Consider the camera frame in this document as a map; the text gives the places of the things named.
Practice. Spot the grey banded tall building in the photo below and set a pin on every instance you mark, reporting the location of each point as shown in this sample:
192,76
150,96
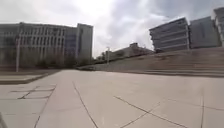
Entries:
173,35

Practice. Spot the lamp pole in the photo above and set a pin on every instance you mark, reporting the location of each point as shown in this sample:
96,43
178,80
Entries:
107,55

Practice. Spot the row of trees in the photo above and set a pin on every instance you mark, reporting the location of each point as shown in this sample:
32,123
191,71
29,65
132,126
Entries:
50,61

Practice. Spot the large grey office building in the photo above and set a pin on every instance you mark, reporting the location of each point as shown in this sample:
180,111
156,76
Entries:
43,41

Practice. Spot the wide stone stairs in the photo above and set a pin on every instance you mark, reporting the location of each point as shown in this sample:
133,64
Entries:
180,61

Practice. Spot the raised stone platform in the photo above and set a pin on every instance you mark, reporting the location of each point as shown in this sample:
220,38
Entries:
20,78

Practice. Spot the pale stone slab plaza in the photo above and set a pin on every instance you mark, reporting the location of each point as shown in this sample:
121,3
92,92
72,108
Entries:
100,96

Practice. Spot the low dark-roofed building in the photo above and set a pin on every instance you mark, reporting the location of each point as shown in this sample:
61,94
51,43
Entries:
128,51

